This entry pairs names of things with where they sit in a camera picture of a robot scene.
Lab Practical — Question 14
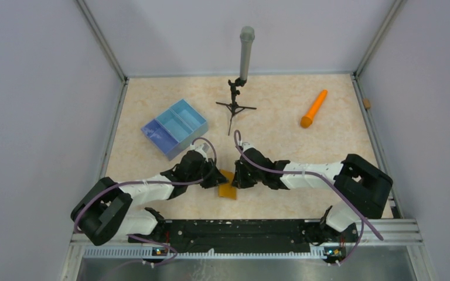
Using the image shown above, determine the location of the small wooden block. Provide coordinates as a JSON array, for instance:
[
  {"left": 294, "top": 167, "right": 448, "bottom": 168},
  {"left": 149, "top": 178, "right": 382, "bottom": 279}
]
[{"left": 362, "top": 98, "right": 371, "bottom": 110}]

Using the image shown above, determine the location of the orange marker pen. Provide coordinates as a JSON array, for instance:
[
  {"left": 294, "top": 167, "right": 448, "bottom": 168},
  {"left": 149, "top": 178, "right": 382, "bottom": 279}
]
[{"left": 300, "top": 90, "right": 328, "bottom": 128}]

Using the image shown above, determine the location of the grey microphone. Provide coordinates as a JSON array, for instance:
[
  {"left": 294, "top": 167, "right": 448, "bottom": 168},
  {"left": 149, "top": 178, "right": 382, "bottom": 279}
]
[{"left": 239, "top": 26, "right": 255, "bottom": 81}]

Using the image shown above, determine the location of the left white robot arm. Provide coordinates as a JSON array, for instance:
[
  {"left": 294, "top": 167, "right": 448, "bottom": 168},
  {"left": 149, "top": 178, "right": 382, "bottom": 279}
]
[{"left": 70, "top": 143, "right": 228, "bottom": 246}]

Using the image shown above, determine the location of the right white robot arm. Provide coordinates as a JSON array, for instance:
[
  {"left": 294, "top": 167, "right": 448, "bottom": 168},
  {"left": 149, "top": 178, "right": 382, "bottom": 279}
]
[{"left": 233, "top": 142, "right": 393, "bottom": 244}]

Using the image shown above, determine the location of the blue compartment organizer box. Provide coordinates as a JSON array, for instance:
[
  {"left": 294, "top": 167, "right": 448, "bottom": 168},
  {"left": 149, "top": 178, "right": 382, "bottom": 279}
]
[{"left": 141, "top": 99, "right": 209, "bottom": 160}]

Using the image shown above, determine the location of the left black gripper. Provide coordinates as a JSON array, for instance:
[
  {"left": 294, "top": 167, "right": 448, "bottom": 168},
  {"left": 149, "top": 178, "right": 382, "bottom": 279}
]
[{"left": 187, "top": 158, "right": 228, "bottom": 189}]

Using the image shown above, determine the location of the black tripod stand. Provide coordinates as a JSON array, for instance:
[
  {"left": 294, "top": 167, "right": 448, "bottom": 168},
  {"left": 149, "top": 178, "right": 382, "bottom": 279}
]
[{"left": 216, "top": 77, "right": 257, "bottom": 135}]

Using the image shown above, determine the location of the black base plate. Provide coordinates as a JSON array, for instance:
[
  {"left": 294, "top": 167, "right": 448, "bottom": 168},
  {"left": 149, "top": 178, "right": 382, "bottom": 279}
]
[{"left": 144, "top": 219, "right": 358, "bottom": 255}]

